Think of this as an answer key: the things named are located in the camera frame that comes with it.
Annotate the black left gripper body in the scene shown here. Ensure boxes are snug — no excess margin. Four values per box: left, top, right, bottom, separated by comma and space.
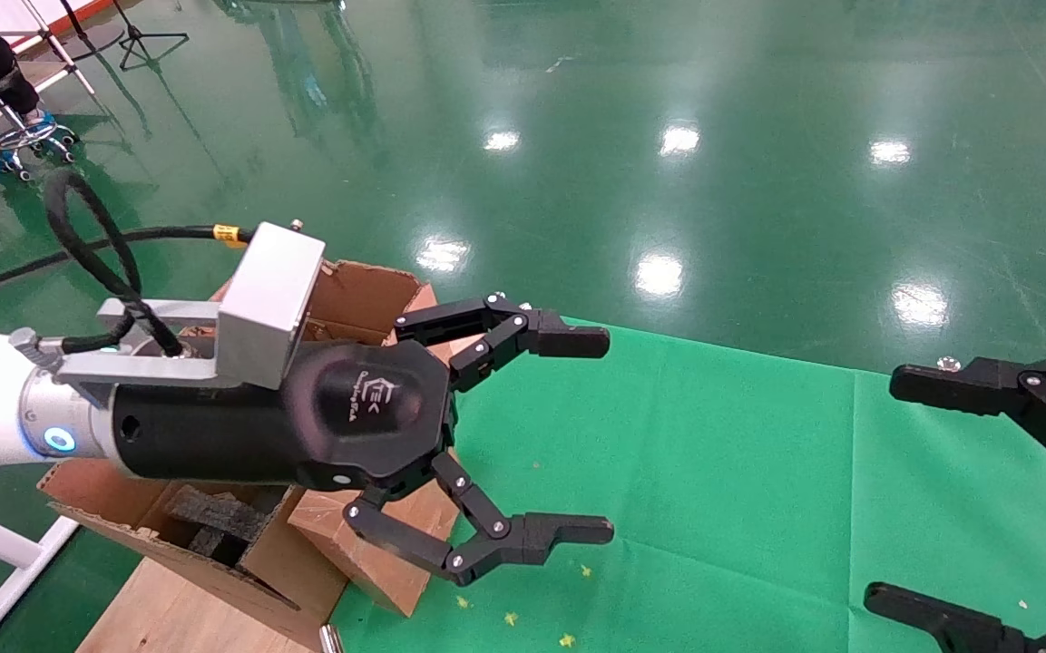
110, 341, 459, 493

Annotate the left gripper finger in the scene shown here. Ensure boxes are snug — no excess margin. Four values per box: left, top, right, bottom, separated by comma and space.
343, 452, 616, 587
393, 293, 612, 394

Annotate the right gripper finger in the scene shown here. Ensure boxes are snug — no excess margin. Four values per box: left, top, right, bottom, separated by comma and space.
889, 352, 1046, 491
865, 582, 1046, 653

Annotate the small brown cardboard box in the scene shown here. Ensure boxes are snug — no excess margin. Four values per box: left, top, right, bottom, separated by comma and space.
287, 476, 462, 619

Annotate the large open cardboard carton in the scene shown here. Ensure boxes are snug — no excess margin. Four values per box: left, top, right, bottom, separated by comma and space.
37, 259, 487, 650

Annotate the black foam block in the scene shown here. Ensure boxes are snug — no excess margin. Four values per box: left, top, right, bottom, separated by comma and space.
167, 485, 283, 569

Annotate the green table cloth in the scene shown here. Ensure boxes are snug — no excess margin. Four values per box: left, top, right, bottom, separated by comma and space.
327, 317, 1046, 653

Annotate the white desk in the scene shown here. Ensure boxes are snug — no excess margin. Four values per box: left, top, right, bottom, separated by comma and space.
0, 0, 97, 97

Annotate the black tripod stand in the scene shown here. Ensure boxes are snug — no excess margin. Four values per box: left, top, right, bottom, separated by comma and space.
114, 0, 190, 72

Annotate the black stand with round base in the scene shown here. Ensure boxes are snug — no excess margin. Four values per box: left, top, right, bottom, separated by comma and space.
55, 0, 126, 61

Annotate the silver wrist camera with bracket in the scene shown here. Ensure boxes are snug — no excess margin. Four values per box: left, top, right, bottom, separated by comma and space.
55, 219, 327, 409

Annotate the black cable with yellow tag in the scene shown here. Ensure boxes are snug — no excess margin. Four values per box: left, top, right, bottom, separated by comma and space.
0, 223, 256, 307

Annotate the black corrugated cable loop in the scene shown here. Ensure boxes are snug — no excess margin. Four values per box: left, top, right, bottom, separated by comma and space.
42, 169, 186, 359

